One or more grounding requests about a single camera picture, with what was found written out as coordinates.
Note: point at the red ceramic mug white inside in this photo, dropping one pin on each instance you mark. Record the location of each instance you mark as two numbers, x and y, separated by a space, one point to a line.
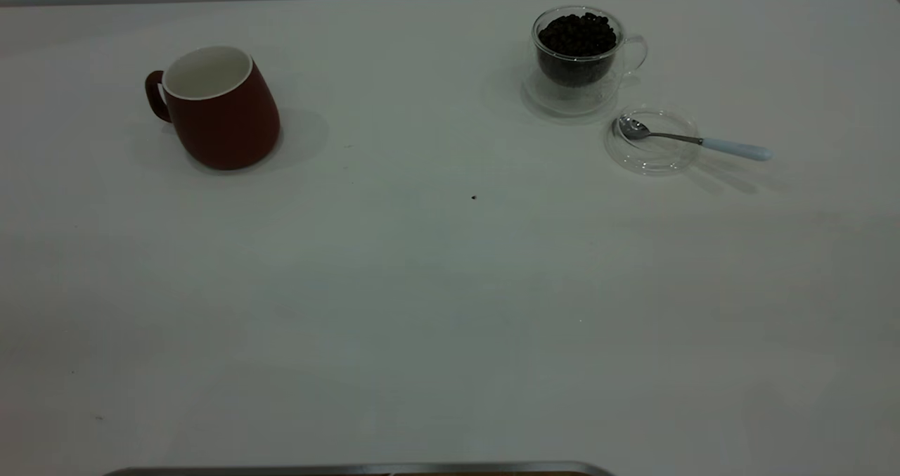
225 124

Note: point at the dark coffee beans pile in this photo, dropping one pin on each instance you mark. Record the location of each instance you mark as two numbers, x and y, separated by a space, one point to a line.
576 36

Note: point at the clear glass saucer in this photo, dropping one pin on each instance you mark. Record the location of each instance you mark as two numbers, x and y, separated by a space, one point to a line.
534 103

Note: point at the small clear glass dish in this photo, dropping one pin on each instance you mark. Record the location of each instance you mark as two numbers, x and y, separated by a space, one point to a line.
654 161

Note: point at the clear double-wall glass cup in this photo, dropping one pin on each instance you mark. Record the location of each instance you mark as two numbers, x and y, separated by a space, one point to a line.
578 92

